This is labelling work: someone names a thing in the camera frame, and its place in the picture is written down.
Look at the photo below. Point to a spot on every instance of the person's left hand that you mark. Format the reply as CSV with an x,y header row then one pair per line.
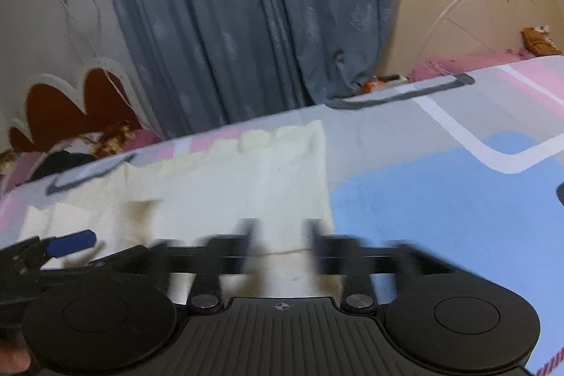
x,y
13,356

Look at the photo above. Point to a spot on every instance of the cream small cloth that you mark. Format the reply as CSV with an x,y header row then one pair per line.
x,y
229,191

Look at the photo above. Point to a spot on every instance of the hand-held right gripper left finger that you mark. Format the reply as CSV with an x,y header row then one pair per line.
x,y
250,237

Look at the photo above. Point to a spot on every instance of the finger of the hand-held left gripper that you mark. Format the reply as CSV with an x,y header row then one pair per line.
x,y
72,243

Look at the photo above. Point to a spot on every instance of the pink blue grey patterned bedspread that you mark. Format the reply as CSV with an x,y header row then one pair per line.
x,y
418,191

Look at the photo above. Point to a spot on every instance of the small orange object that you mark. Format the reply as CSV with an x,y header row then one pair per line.
x,y
374,85

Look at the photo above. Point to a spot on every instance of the blue-grey curtain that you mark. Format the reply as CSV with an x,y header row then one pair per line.
x,y
220,28

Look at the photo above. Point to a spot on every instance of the brown plush toy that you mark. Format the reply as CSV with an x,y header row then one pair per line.
x,y
539,39

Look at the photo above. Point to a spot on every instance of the red white scalloped headboard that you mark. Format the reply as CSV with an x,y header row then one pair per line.
x,y
57,107

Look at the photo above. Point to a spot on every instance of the pink pillow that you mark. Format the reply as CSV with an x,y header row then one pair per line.
x,y
462,63

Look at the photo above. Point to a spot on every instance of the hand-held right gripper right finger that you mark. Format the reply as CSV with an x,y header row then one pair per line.
x,y
313,237

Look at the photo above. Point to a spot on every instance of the cream round headboard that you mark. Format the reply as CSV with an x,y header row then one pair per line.
x,y
476,15

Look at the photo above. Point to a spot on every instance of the floral pink blanket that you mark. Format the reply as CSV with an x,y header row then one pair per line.
x,y
112,138

